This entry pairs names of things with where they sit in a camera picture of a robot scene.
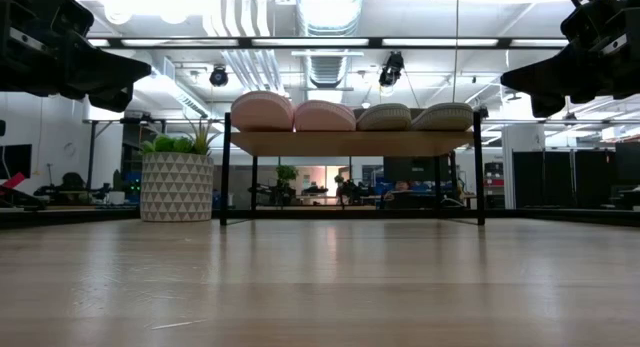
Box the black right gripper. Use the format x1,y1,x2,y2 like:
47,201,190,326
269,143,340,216
501,0,640,119

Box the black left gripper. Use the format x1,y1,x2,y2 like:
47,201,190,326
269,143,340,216
0,0,153,113

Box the grey rubber slide sandal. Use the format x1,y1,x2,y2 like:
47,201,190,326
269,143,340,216
353,102,414,132
410,101,475,132

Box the pink rubber slide sandal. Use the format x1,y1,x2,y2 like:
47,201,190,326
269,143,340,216
293,99,357,133
230,90,296,134

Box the wooden shelf with black legs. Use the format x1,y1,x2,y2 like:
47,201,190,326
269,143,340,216
218,110,487,227

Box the green succulent plant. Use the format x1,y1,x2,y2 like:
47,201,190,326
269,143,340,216
138,114,221,156

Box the black room divider panels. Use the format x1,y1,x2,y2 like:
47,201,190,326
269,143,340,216
512,149,616,209

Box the black ceiling spotlight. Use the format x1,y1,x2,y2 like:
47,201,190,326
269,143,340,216
378,50,405,88
208,65,230,88

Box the white triangle-patterned plant pot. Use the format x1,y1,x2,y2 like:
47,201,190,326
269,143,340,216
139,151,215,223

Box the red bar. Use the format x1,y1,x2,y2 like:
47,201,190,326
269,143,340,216
0,171,27,192

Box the black background monitor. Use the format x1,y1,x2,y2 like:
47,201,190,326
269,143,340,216
382,155,454,184

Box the background green plant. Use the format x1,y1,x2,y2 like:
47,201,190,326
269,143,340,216
276,164,300,188

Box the black wall screen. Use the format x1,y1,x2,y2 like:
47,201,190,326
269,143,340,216
0,143,33,181

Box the black right frame rails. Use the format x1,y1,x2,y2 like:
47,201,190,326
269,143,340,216
483,206,640,228

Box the black frame rails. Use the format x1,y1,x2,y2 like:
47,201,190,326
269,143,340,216
0,205,142,232
483,206,640,228

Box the overhead frame beam with lights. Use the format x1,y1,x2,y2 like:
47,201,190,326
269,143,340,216
87,36,571,50

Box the black left frame rails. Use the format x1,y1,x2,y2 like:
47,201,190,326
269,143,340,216
0,205,142,232

